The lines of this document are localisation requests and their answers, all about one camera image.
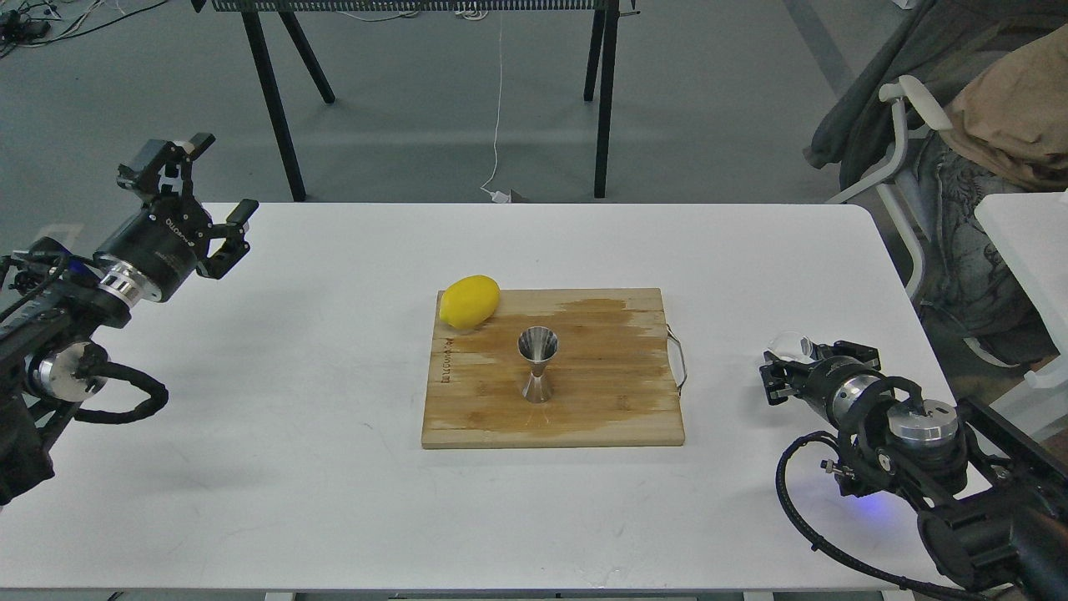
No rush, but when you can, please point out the white side table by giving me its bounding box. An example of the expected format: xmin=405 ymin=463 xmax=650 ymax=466
xmin=976 ymin=191 xmax=1067 ymax=355

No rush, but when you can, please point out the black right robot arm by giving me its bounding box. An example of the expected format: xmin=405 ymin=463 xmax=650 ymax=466
xmin=759 ymin=337 xmax=1067 ymax=600

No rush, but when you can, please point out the steel double jigger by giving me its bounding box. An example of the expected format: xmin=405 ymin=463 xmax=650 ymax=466
xmin=517 ymin=325 xmax=557 ymax=404

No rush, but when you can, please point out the wooden cutting board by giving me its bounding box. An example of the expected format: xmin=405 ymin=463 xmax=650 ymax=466
xmin=422 ymin=288 xmax=684 ymax=450

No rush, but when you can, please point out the seated person in brown shirt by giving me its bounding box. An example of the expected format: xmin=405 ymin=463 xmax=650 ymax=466
xmin=805 ymin=0 xmax=1068 ymax=193

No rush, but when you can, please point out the white office chair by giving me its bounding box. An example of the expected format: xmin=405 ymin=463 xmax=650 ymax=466
xmin=834 ymin=75 xmax=1058 ymax=368

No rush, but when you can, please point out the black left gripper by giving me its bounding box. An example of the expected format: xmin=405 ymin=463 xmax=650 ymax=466
xmin=93 ymin=133 xmax=260 ymax=303

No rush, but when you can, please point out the floor cables bundle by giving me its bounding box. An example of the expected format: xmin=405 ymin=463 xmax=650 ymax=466
xmin=0 ymin=0 xmax=172 ymax=58

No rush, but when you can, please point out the white hanging cable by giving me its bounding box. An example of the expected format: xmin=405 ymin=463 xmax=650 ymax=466
xmin=480 ymin=13 xmax=512 ymax=204

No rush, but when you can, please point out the yellow lemon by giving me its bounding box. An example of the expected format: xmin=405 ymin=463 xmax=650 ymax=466
xmin=438 ymin=275 xmax=501 ymax=331

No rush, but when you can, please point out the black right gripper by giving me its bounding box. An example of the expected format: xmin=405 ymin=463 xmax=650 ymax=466
xmin=759 ymin=341 xmax=881 ymax=422

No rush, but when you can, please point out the black metal frame table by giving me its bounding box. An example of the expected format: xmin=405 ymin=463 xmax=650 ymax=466
xmin=192 ymin=1 xmax=638 ymax=202

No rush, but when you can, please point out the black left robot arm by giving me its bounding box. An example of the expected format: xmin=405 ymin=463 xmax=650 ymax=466
xmin=1 ymin=133 xmax=260 ymax=503

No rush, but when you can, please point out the small clear glass beaker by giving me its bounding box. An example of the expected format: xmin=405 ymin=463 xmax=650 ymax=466
xmin=765 ymin=331 xmax=818 ymax=364

